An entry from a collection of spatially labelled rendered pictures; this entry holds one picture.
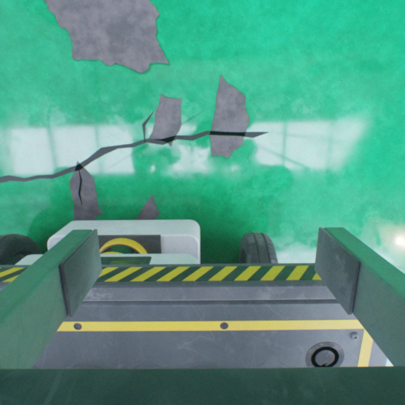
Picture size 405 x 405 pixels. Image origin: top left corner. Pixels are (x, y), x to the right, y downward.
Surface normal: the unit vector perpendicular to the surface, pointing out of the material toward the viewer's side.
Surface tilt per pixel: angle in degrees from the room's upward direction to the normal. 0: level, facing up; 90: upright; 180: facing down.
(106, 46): 0
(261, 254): 58
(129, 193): 0
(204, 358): 0
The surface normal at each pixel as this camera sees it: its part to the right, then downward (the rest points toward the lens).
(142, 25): 0.00, 0.27
